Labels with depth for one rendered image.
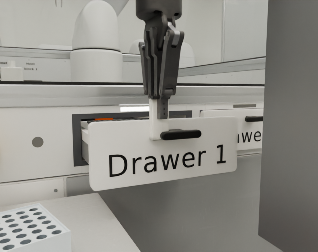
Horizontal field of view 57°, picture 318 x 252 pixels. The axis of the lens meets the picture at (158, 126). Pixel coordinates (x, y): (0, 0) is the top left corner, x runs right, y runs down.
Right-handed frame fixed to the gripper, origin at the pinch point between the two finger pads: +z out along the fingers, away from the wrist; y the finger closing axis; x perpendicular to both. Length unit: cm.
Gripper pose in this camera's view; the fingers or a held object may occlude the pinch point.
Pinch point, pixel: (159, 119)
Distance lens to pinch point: 49.1
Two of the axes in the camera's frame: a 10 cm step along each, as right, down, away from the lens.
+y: 4.2, 1.1, -9.0
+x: 9.1, -0.5, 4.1
